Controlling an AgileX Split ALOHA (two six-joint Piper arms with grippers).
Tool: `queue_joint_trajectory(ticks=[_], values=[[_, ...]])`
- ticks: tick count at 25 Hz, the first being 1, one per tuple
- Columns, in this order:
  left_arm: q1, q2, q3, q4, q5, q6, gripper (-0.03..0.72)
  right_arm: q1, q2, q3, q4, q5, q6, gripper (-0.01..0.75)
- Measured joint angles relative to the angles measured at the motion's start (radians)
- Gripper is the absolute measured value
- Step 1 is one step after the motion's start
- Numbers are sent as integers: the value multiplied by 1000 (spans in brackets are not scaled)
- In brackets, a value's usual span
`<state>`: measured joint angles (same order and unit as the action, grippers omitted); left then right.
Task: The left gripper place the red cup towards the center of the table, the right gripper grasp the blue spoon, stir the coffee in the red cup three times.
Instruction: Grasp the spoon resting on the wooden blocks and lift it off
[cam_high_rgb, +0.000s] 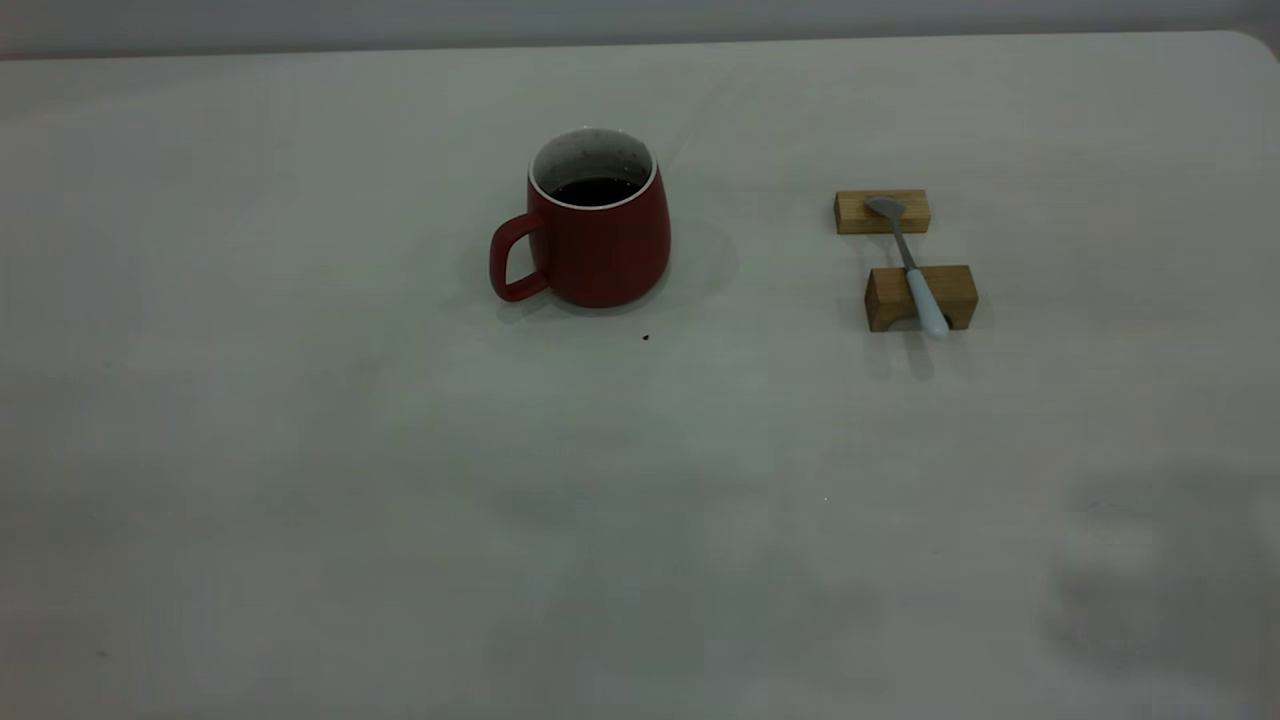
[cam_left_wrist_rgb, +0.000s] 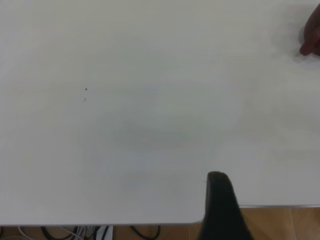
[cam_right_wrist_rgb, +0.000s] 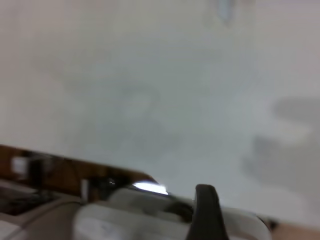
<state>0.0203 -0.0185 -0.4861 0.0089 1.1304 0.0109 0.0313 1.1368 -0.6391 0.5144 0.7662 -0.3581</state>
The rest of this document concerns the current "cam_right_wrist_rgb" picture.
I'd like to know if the white rounded equipment housing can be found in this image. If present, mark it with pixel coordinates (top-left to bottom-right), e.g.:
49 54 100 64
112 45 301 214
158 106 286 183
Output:
73 187 273 240

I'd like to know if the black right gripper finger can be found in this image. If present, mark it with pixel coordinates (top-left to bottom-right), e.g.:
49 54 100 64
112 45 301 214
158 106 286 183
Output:
183 184 230 240

